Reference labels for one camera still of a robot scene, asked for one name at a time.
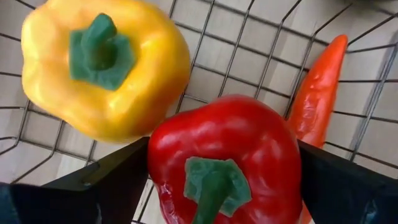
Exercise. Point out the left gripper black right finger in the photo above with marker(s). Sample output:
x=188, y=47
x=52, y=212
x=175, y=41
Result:
x=342, y=193

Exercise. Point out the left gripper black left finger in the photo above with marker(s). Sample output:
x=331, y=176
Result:
x=109, y=193

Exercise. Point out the long orange carrot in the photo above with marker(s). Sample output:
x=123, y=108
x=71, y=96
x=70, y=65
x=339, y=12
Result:
x=320, y=93

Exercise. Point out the yellow bell pepper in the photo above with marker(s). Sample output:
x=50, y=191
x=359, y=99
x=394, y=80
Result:
x=140, y=77

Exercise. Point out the red bell pepper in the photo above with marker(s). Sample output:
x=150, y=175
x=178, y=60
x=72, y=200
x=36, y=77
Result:
x=233, y=133

